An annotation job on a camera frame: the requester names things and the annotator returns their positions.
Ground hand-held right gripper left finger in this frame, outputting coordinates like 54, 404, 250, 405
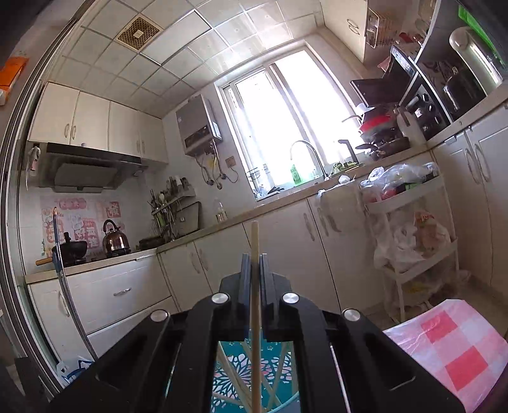
48, 253, 252, 413

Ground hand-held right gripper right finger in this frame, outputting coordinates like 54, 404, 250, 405
259, 253, 465, 413

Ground wooden chopstick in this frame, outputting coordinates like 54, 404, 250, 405
250, 221, 263, 413

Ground bundle of pale chopsticks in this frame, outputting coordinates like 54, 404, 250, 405
214, 349, 292, 413

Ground utensil rack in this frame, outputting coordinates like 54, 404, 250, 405
149, 186, 201, 239

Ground cream drawer cabinet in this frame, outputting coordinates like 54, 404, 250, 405
26, 254, 179, 362

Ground steel kettle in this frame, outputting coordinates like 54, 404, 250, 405
102, 219, 131, 253

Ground chrome faucet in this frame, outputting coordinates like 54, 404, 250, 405
289, 140, 328, 181

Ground white plastic bag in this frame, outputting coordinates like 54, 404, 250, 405
373, 210, 453, 271

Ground white trolley rack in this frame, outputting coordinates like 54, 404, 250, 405
359, 175, 461, 322

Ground grey water heater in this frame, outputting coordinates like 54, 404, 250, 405
176, 94, 223, 156

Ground window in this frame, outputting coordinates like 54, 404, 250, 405
216, 40, 371, 199

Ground heap of clear plastic bags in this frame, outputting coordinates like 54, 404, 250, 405
361, 163, 439, 201

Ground black wok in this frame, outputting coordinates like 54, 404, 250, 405
36, 232, 89, 267

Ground metal mop pole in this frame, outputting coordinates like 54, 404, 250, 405
53, 208, 98, 360

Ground blue and white bag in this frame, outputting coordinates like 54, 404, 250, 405
56, 355, 96, 388

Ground stack of pots and pans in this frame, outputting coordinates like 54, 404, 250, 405
355, 103, 411, 159

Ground range hood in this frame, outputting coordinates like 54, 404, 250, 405
37, 142, 144, 193

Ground red checked plastic tablecloth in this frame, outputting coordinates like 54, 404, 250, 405
383, 299, 508, 413

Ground black countertop oven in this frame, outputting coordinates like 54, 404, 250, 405
391, 44, 453, 139

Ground ceiling vent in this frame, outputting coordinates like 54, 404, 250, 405
116, 15, 163, 51

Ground orange box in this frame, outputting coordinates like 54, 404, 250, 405
0, 56, 30, 106

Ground pink wall sticker sheet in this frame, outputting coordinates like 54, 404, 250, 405
40, 196, 122, 259

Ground cream wall cabinets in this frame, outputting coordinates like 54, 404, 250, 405
28, 81, 169, 163

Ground cream cabinet with curved handles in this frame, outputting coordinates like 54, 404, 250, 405
431, 103, 508, 302

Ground cream corner wall cabinet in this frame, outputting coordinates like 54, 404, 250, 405
321, 0, 374, 62

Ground wire wall rack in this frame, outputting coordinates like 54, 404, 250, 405
365, 8, 398, 48

